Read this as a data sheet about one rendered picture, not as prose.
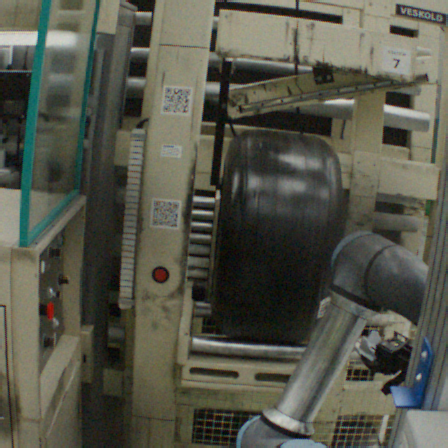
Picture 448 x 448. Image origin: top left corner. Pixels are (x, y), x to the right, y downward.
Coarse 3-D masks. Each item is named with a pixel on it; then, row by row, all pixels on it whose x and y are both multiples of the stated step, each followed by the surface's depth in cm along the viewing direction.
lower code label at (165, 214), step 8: (152, 200) 202; (160, 200) 202; (168, 200) 202; (176, 200) 202; (152, 208) 202; (160, 208) 202; (168, 208) 202; (176, 208) 202; (152, 216) 203; (160, 216) 203; (168, 216) 203; (176, 216) 203; (152, 224) 203; (160, 224) 203; (168, 224) 203; (176, 224) 203
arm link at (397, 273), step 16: (384, 256) 137; (400, 256) 136; (416, 256) 138; (384, 272) 135; (400, 272) 134; (416, 272) 134; (368, 288) 139; (384, 288) 135; (400, 288) 134; (416, 288) 133; (384, 304) 137; (400, 304) 135; (416, 304) 134; (416, 320) 136
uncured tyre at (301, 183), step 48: (240, 144) 198; (288, 144) 197; (240, 192) 187; (288, 192) 187; (336, 192) 190; (240, 240) 185; (288, 240) 185; (336, 240) 188; (240, 288) 188; (288, 288) 187; (240, 336) 201; (288, 336) 199
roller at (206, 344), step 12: (204, 336) 204; (192, 348) 202; (204, 348) 202; (216, 348) 202; (228, 348) 202; (240, 348) 202; (252, 348) 202; (264, 348) 202; (276, 348) 202; (288, 348) 203; (300, 348) 203
